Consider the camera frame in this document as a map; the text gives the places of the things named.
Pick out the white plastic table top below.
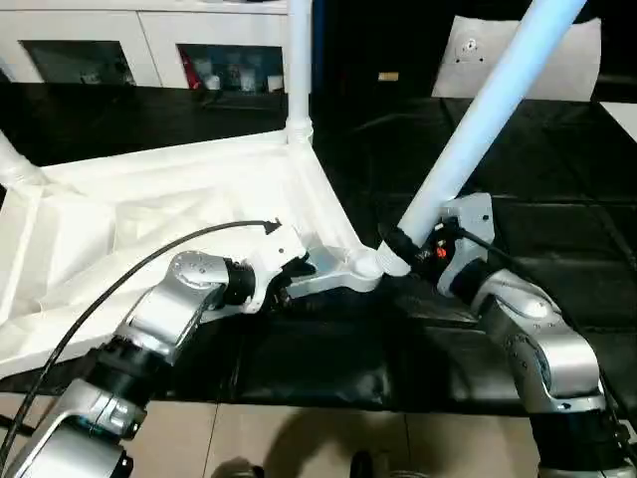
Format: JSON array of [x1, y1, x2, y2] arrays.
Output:
[[0, 129, 385, 381]]

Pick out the white plastic bag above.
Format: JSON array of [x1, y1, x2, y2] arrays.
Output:
[[430, 14, 604, 102]]

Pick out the white plastic table leg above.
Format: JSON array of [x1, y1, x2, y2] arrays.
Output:
[[0, 127, 47, 192], [379, 0, 590, 279], [284, 0, 317, 146]]

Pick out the small bottles on shelf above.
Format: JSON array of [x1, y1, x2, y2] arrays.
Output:
[[177, 45, 287, 94]]

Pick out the white cabinet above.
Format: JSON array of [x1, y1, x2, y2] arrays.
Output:
[[0, 0, 290, 94]]

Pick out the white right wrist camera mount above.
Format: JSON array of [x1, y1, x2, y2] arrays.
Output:
[[436, 193, 495, 292]]

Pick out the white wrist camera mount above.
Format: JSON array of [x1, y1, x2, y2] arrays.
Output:
[[436, 193, 495, 292], [242, 223, 306, 316]]

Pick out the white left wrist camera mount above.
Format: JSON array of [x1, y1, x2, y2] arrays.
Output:
[[242, 223, 306, 316]]

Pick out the black work mat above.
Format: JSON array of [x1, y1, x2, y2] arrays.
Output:
[[0, 82, 637, 411]]

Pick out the white flat sheet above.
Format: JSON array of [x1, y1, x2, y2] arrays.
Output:
[[601, 100, 637, 142]]

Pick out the dark right robot foot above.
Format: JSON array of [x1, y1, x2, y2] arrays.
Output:
[[351, 453, 431, 478]]

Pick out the black cabinet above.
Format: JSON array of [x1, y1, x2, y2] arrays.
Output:
[[313, 0, 637, 103]]

